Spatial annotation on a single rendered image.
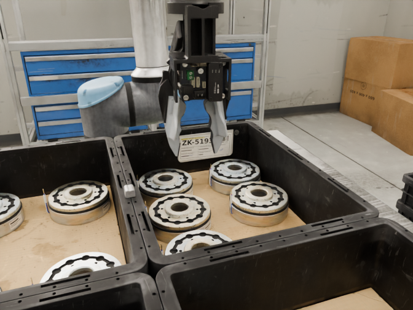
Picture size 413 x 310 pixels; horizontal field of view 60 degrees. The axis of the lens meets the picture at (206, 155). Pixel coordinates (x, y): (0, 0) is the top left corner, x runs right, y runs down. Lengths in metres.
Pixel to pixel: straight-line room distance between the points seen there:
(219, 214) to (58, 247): 0.26
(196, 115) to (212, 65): 2.18
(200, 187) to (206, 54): 0.34
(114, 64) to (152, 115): 1.54
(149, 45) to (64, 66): 1.57
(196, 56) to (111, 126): 0.52
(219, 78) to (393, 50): 3.33
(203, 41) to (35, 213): 0.44
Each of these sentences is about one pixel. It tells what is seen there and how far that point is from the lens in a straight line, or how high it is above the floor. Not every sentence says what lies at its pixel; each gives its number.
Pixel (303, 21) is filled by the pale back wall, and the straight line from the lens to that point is 3.85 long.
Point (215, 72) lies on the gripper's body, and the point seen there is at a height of 1.10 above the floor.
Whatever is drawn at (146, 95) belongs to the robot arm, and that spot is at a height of 0.95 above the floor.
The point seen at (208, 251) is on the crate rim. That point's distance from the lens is 0.40.
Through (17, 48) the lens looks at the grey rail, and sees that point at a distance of 2.44.
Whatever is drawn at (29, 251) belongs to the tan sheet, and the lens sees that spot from 0.62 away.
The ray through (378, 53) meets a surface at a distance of 3.84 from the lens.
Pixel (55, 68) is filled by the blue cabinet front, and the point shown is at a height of 0.77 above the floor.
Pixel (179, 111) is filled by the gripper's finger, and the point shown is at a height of 1.03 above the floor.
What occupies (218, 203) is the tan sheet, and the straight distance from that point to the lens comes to 0.67.
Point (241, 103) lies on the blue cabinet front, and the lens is 2.73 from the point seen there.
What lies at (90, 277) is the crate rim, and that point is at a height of 0.93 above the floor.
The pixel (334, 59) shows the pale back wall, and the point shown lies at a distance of 4.12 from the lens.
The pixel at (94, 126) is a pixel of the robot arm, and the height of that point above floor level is 0.89.
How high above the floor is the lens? 1.18
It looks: 24 degrees down
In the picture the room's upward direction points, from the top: straight up
